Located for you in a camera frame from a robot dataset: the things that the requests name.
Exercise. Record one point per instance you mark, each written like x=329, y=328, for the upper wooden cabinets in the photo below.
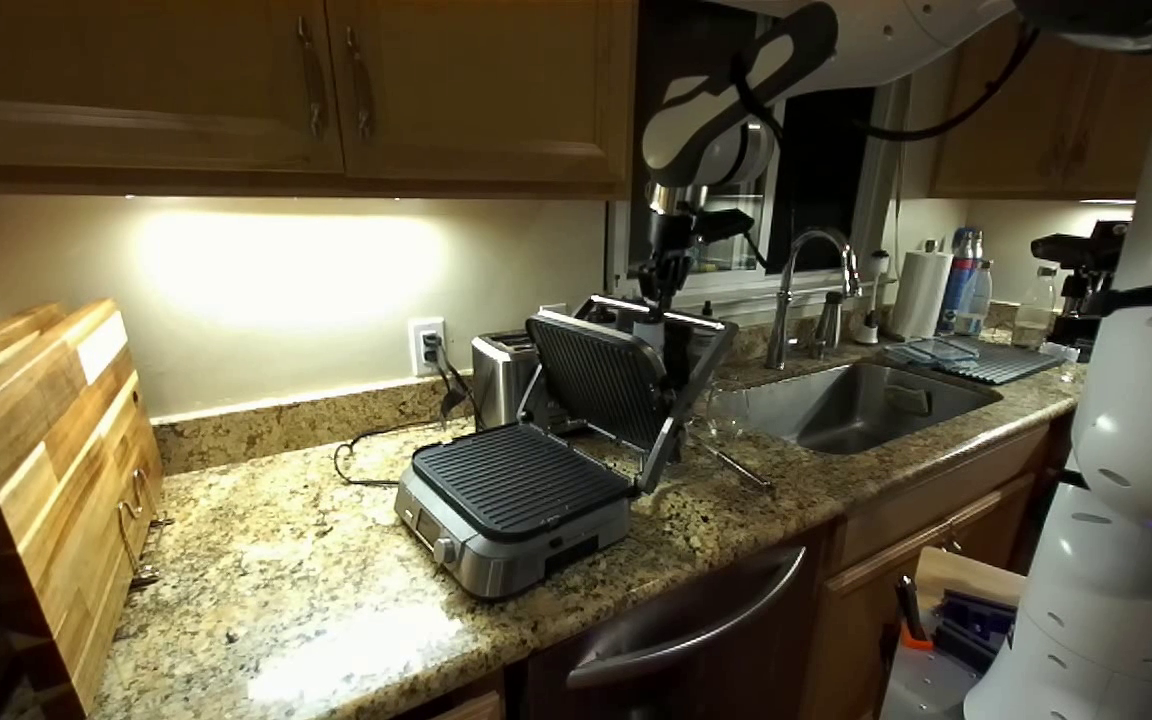
x=365, y=96

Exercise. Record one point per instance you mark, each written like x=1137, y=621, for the lower wooden drawers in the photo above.
x=982, y=507

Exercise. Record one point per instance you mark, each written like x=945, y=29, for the dishwasher with curved handle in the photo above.
x=727, y=647

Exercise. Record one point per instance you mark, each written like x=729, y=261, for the chrome kitchen faucet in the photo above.
x=796, y=293

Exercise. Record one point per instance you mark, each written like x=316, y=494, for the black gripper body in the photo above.
x=682, y=222

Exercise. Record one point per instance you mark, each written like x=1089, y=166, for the stainless steel toaster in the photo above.
x=500, y=370

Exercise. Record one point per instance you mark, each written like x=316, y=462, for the stainless steel sink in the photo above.
x=852, y=406

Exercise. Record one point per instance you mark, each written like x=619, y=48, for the black coffee machine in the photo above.
x=1089, y=266

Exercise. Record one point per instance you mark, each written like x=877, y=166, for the white wall outlet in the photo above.
x=427, y=345

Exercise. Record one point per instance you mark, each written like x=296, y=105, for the paper towel roll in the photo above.
x=921, y=293

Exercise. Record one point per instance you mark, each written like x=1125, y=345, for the blue metal bottle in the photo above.
x=966, y=293

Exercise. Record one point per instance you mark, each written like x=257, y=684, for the wooden cutting board stack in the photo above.
x=78, y=494

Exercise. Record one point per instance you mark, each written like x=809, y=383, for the silver sandwich maker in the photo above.
x=598, y=427

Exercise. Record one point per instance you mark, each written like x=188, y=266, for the window with white frame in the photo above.
x=830, y=172

